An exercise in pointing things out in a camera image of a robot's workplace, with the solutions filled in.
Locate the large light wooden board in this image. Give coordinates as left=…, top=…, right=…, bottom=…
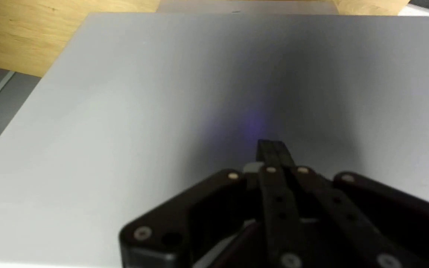
left=0, top=0, right=163, bottom=79

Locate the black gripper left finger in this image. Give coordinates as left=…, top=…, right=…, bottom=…
left=118, top=138, right=298, bottom=268

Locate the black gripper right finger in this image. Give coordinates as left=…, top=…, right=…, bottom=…
left=273, top=140, right=429, bottom=268

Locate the small light wooden board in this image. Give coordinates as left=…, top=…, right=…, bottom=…
left=332, top=0, right=411, bottom=16

